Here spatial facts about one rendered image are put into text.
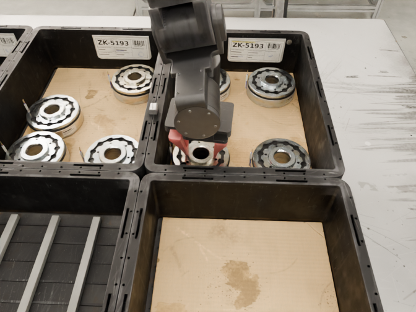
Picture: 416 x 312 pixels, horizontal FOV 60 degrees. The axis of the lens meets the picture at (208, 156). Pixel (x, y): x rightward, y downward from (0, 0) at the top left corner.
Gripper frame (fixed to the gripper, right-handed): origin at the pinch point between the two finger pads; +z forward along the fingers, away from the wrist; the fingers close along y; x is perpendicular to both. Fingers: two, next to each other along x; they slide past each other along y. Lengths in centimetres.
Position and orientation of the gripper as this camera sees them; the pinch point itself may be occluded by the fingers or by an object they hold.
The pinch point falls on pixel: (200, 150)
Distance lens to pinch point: 63.0
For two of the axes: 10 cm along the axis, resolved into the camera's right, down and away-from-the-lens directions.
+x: 1.2, -7.8, 6.2
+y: 9.9, 1.0, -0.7
